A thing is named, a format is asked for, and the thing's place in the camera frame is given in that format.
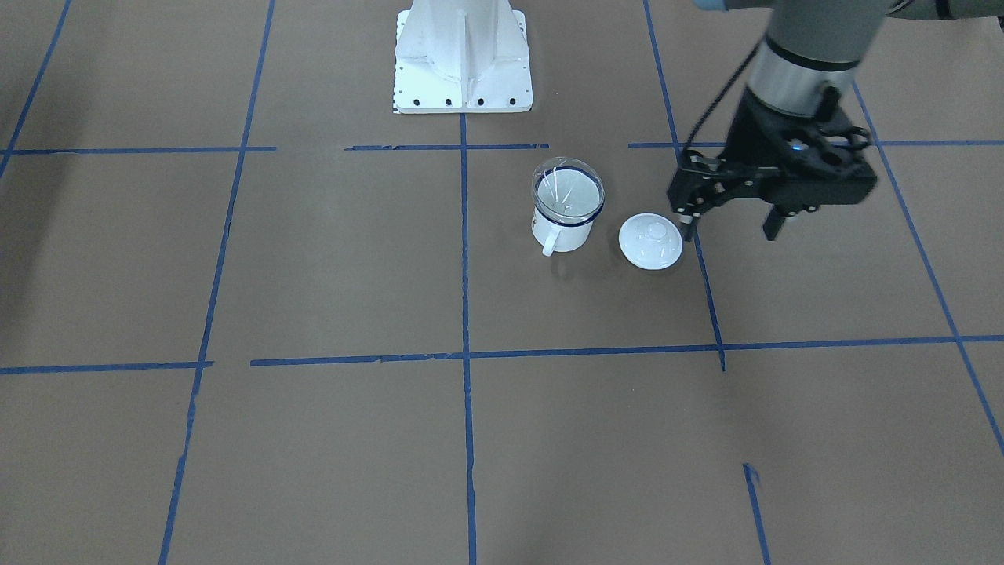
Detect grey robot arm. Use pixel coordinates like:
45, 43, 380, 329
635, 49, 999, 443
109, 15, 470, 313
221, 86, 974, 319
667, 1, 1002, 241

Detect clear plastic funnel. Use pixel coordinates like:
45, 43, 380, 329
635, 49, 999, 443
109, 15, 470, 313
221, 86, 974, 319
530, 157, 606, 228

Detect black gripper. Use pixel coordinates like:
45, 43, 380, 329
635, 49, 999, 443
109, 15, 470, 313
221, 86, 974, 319
667, 85, 879, 241

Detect blue tape line crosswise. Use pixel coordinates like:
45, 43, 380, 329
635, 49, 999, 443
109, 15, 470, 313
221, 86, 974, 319
1, 335, 1003, 376

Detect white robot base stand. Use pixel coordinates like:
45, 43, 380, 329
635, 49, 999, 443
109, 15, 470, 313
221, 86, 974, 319
392, 1, 534, 115

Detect white mug lid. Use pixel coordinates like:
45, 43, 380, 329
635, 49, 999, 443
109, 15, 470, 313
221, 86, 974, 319
617, 213, 682, 271

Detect white enamel mug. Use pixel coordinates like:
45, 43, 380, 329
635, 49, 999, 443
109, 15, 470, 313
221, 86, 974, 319
531, 166, 606, 257

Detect blue tape line lengthwise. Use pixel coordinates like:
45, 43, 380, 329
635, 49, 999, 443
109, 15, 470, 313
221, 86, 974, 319
459, 112, 479, 564

